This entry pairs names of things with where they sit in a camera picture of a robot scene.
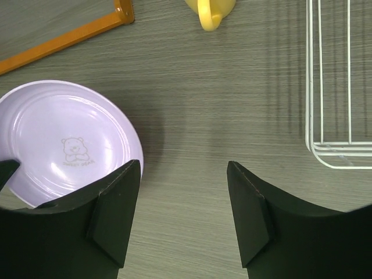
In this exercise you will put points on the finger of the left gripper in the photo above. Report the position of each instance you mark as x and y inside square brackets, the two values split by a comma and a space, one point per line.
[7, 169]

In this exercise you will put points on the yellow mug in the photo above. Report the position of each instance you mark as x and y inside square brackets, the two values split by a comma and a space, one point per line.
[211, 12]

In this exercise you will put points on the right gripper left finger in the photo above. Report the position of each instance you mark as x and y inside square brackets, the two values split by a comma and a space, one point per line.
[84, 234]

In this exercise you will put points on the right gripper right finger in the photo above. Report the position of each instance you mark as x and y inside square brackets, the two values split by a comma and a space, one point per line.
[282, 236]

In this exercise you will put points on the orange wooden rack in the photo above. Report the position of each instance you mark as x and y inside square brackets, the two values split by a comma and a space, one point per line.
[31, 30]

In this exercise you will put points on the purple plate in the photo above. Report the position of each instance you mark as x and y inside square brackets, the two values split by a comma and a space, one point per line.
[64, 136]

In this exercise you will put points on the white wire dish rack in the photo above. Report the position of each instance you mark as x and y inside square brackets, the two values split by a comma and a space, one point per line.
[338, 83]

